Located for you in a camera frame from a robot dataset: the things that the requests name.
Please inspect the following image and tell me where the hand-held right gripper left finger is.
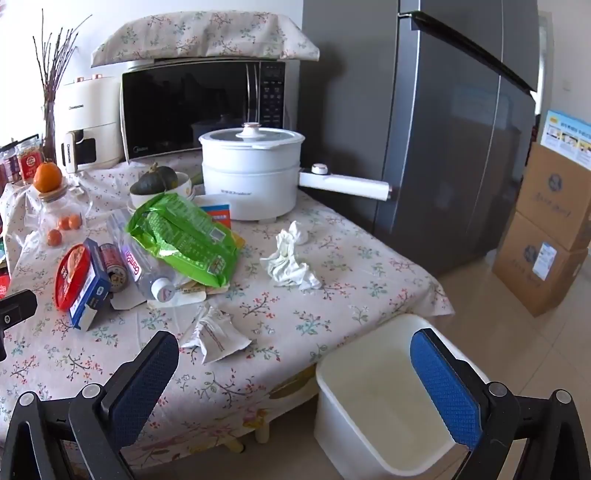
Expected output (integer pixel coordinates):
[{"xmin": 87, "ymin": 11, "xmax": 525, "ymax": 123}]
[{"xmin": 0, "ymin": 330, "xmax": 180, "ymax": 480}]

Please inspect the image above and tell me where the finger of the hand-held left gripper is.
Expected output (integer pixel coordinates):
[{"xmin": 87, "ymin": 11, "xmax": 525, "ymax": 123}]
[{"xmin": 0, "ymin": 290, "xmax": 38, "ymax": 363}]

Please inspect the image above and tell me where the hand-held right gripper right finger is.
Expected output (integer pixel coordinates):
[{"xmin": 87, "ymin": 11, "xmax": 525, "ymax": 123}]
[{"xmin": 410, "ymin": 328, "xmax": 591, "ymax": 480}]

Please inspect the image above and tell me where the blue white carton box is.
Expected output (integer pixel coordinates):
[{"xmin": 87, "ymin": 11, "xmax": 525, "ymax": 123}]
[{"xmin": 68, "ymin": 239, "xmax": 113, "ymax": 331}]

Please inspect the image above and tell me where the white plastic bin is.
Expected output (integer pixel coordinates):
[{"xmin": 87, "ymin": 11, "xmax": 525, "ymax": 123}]
[{"xmin": 314, "ymin": 315, "xmax": 490, "ymax": 478}]

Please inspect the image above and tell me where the white wrapper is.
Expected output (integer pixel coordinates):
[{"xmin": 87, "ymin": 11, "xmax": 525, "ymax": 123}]
[{"xmin": 179, "ymin": 305, "xmax": 252, "ymax": 365}]

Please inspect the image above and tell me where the red drink can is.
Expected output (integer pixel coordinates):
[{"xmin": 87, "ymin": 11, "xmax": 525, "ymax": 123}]
[{"xmin": 99, "ymin": 243, "xmax": 129, "ymax": 292}]

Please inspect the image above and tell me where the clear plastic bottle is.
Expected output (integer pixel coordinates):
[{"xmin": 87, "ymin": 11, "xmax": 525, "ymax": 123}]
[{"xmin": 107, "ymin": 212, "xmax": 177, "ymax": 304}]

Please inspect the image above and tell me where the green snack bag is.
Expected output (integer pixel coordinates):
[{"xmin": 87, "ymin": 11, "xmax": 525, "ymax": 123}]
[{"xmin": 127, "ymin": 193, "xmax": 241, "ymax": 288}]

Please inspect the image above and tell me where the large white tissue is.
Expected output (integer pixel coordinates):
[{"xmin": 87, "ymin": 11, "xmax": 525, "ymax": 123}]
[{"xmin": 260, "ymin": 220, "xmax": 321, "ymax": 292}]

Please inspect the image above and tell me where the white paper scrap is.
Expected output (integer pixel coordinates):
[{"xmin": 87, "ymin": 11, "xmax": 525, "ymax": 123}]
[{"xmin": 111, "ymin": 290, "xmax": 145, "ymax": 311}]

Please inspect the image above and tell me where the glass jar with wooden lid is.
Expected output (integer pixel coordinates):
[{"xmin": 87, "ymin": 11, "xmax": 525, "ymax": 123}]
[{"xmin": 25, "ymin": 178, "xmax": 93, "ymax": 236}]

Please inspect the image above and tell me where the yellow snack pouch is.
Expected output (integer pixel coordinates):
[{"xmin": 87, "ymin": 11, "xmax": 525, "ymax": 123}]
[{"xmin": 175, "ymin": 277, "xmax": 232, "ymax": 303}]

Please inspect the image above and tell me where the large orange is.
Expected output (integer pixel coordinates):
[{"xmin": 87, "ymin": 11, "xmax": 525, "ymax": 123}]
[{"xmin": 33, "ymin": 161, "xmax": 63, "ymax": 193}]

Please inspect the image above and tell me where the brown cardboard box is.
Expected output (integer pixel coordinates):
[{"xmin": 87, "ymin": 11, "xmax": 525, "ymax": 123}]
[
  {"xmin": 515, "ymin": 142, "xmax": 591, "ymax": 252},
  {"xmin": 492, "ymin": 212, "xmax": 589, "ymax": 318}
]

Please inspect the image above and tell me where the dark green pumpkin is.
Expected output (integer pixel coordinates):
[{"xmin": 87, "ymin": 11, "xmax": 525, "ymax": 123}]
[{"xmin": 129, "ymin": 162, "xmax": 178, "ymax": 197}]

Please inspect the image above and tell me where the vase with dry twigs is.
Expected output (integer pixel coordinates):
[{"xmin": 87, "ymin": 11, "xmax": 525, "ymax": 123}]
[{"xmin": 32, "ymin": 14, "xmax": 93, "ymax": 163}]

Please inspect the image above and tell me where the white blue orange carton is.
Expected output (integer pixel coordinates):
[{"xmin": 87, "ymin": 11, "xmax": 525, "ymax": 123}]
[{"xmin": 196, "ymin": 195, "xmax": 234, "ymax": 229}]

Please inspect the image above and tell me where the cream ceramic bowl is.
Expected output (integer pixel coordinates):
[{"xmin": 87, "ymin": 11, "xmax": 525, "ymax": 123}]
[{"xmin": 129, "ymin": 172, "xmax": 194, "ymax": 208}]

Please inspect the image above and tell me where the white air fryer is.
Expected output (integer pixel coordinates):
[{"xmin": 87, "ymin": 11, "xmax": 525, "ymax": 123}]
[{"xmin": 54, "ymin": 74, "xmax": 123, "ymax": 174}]

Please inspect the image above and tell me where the white electric cooking pot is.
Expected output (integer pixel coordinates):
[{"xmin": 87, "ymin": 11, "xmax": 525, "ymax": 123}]
[{"xmin": 198, "ymin": 122, "xmax": 394, "ymax": 223}]

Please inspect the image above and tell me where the black microwave oven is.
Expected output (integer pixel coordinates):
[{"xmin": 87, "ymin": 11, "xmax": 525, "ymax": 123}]
[{"xmin": 120, "ymin": 59, "xmax": 301, "ymax": 162}]

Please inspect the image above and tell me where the grey refrigerator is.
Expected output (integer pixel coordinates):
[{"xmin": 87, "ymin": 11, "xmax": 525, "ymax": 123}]
[{"xmin": 300, "ymin": 0, "xmax": 541, "ymax": 278}]

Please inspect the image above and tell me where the blue white printed box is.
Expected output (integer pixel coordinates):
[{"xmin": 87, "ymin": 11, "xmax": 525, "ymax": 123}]
[{"xmin": 536, "ymin": 110, "xmax": 591, "ymax": 169}]

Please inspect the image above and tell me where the floral cloth cover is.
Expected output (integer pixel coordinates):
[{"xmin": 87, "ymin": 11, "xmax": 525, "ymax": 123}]
[{"xmin": 91, "ymin": 11, "xmax": 321, "ymax": 70}]

